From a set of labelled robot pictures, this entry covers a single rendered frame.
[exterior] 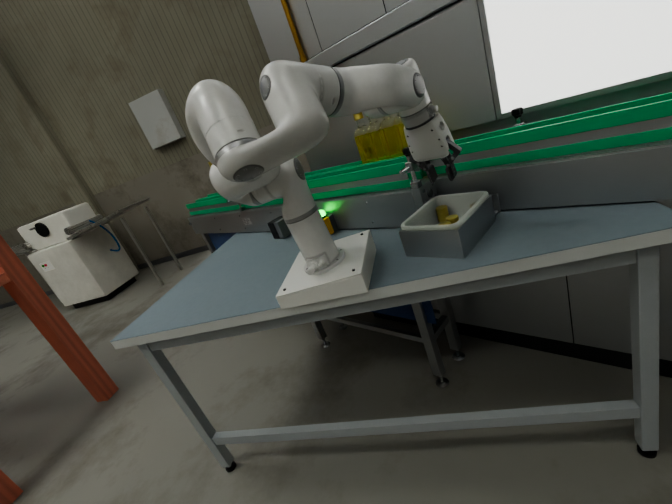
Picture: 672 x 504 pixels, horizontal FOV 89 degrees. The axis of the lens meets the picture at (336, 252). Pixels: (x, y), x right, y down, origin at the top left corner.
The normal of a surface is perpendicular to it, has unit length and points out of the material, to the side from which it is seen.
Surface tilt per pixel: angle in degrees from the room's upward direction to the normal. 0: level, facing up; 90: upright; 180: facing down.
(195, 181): 90
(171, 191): 90
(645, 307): 90
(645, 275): 90
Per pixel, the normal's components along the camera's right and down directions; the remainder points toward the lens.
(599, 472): -0.33, -0.87
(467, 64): -0.63, 0.49
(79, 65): -0.19, 0.43
